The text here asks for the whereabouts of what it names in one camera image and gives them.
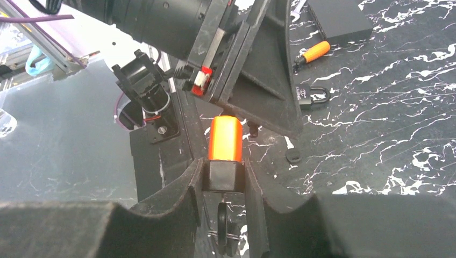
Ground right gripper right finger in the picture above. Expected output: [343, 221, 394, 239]
[245, 160, 455, 257]

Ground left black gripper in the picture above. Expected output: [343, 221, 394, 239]
[174, 1, 303, 138]

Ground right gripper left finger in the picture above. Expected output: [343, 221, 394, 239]
[1, 159, 204, 257]

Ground black keys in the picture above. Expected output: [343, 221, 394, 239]
[208, 193, 241, 257]

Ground single black key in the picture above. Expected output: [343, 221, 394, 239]
[284, 137, 302, 164]

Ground orange black padlock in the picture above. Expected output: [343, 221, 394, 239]
[203, 115, 246, 193]

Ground silver wrench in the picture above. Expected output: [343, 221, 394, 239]
[290, 0, 307, 23]

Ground black flat box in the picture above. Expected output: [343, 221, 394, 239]
[308, 0, 373, 47]

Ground orange handled screwdriver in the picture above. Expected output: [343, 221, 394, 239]
[293, 41, 331, 70]

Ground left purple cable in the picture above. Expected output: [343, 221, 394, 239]
[0, 0, 88, 68]

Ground left aluminium rail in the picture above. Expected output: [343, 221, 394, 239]
[17, 22, 88, 80]

